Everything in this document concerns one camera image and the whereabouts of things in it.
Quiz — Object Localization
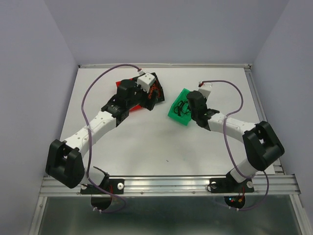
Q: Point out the red thin wires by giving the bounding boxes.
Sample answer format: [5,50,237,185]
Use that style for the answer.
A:
[148,82,162,100]

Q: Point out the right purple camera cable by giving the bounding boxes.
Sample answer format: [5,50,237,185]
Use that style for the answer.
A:
[199,79,269,212]

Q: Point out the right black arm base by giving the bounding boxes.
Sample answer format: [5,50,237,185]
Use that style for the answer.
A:
[206,177,254,193]

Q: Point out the black plastic bin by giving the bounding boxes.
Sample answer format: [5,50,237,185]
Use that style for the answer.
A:
[148,72,165,103]

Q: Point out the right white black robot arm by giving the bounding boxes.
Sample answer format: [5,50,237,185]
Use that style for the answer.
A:
[187,91,285,191]

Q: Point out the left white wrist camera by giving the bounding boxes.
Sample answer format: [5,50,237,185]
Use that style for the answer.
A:
[136,73,156,93]

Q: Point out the red plastic bin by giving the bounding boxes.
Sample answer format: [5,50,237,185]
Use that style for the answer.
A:
[116,77,142,112]

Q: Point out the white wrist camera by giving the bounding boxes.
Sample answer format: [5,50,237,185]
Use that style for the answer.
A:
[198,81,213,99]
[136,73,156,93]

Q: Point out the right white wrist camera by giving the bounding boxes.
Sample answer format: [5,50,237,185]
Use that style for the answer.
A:
[198,81,213,99]

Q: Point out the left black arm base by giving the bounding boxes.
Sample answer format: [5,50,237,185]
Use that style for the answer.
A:
[80,166,125,195]

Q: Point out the green plastic bin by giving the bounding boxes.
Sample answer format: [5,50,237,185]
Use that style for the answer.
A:
[168,88,191,126]

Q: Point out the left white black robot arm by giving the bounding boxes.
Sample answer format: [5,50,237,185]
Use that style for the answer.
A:
[45,74,158,188]

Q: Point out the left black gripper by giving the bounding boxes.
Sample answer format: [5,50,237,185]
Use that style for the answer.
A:
[127,77,158,111]

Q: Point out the black thin wires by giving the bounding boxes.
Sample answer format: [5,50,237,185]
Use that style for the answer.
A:
[173,99,193,117]

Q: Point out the aluminium front rail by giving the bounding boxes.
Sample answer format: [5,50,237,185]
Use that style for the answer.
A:
[39,175,301,197]

